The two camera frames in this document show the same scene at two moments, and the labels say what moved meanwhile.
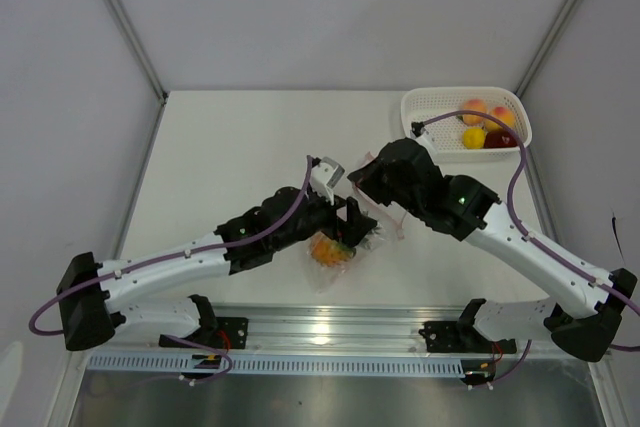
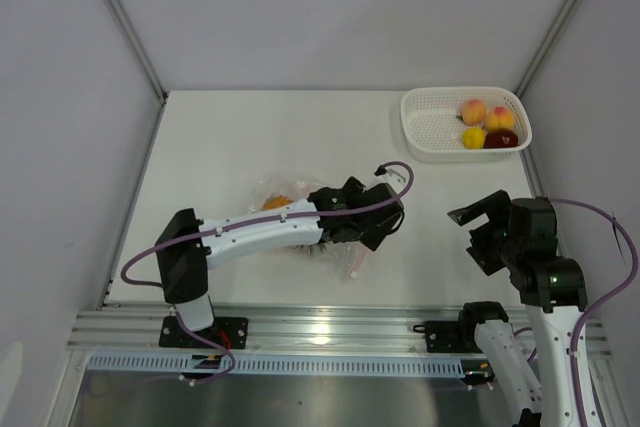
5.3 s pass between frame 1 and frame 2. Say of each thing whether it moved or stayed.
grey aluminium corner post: stayed
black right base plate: stayed
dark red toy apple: stayed
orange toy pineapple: moved
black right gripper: moved
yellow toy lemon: stayed
